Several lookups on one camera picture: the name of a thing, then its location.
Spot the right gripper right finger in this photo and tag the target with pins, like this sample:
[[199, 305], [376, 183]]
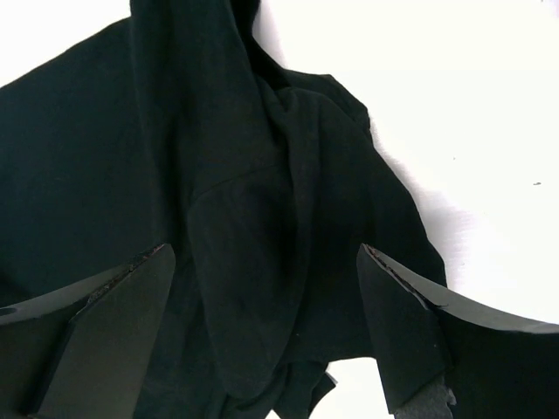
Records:
[[442, 355]]

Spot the black t-shirt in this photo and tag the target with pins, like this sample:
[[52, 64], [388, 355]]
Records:
[[174, 126]]

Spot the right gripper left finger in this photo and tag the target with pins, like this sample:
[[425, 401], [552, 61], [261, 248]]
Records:
[[83, 350]]

